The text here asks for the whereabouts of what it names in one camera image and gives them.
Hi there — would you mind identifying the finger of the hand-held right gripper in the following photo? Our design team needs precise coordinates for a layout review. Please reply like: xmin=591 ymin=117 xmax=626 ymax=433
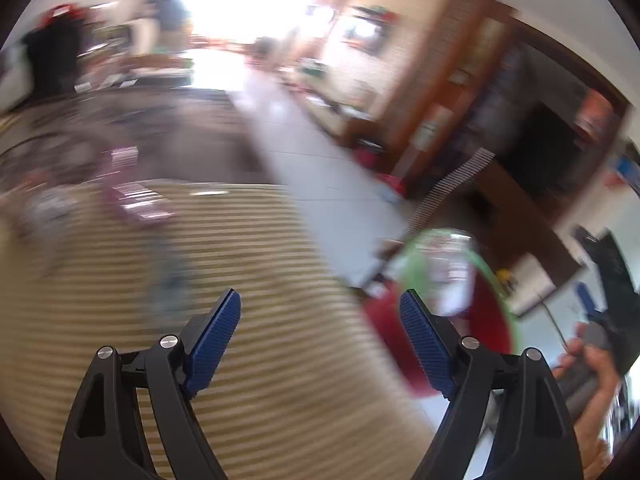
xmin=574 ymin=281 xmax=606 ymax=326

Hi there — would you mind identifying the pink carton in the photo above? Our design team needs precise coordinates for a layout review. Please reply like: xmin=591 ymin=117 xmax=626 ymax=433
xmin=107 ymin=146 xmax=177 ymax=226

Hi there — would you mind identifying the pile of dark clothes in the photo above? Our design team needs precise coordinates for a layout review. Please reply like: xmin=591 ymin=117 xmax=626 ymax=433
xmin=22 ymin=4 xmax=88 ymax=103

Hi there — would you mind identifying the yellow striped mat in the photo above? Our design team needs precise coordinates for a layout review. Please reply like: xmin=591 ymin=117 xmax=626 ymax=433
xmin=0 ymin=180 xmax=441 ymax=480

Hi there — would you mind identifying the person's right forearm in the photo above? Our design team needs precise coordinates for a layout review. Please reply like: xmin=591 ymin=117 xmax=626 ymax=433
xmin=572 ymin=422 xmax=617 ymax=480

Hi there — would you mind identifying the wooden wall frame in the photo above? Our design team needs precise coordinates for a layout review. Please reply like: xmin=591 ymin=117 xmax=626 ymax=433
xmin=310 ymin=0 xmax=631 ymax=186

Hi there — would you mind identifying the white ribbed strip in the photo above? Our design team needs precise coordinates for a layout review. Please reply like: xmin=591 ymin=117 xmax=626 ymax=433
xmin=400 ymin=147 xmax=497 ymax=243

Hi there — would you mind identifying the patterned grey rug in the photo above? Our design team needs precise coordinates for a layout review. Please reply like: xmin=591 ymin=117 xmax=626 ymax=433
xmin=0 ymin=87 xmax=263 ymax=198

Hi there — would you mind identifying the person's right hand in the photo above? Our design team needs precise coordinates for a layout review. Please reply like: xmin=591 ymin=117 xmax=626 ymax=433
xmin=552 ymin=322 xmax=625 ymax=428

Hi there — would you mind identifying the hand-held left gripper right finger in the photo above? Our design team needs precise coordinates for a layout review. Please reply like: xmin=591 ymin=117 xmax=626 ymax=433
xmin=399 ymin=289 xmax=585 ymax=480

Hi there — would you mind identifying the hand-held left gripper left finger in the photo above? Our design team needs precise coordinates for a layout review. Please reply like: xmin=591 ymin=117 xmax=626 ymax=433
xmin=55 ymin=288 xmax=242 ymax=480

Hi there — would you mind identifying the red trash bin green rim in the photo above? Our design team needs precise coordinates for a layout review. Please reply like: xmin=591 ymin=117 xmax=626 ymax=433
xmin=357 ymin=227 xmax=518 ymax=403

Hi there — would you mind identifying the wall coat rack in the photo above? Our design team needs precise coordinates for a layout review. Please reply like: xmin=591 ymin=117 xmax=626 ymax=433
xmin=345 ymin=5 xmax=398 ymax=56

